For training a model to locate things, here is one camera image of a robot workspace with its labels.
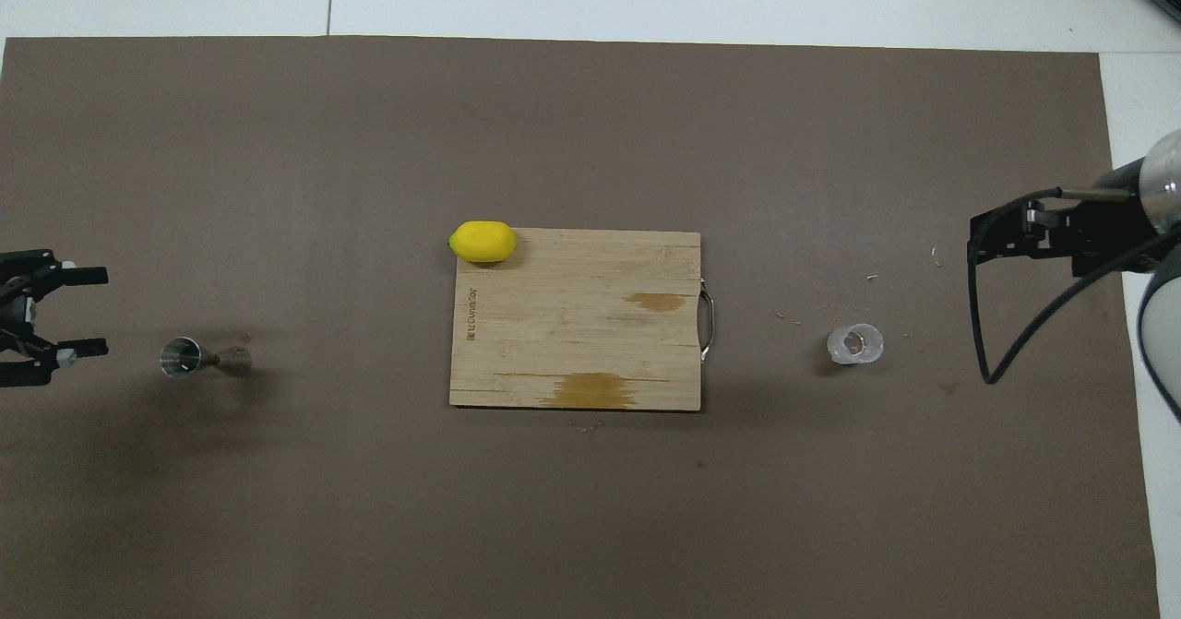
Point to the metal jigger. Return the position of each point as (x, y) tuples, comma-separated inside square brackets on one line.
[(181, 358)]

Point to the clear plastic cup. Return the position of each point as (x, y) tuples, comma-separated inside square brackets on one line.
[(854, 343)]

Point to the brown table mat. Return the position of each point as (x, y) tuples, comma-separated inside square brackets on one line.
[(590, 139)]

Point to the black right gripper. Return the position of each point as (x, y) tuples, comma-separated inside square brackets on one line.
[(1112, 218)]

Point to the yellow lemon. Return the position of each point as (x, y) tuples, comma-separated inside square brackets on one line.
[(483, 242)]

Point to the wooden cutting board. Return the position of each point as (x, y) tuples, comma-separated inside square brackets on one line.
[(572, 324)]

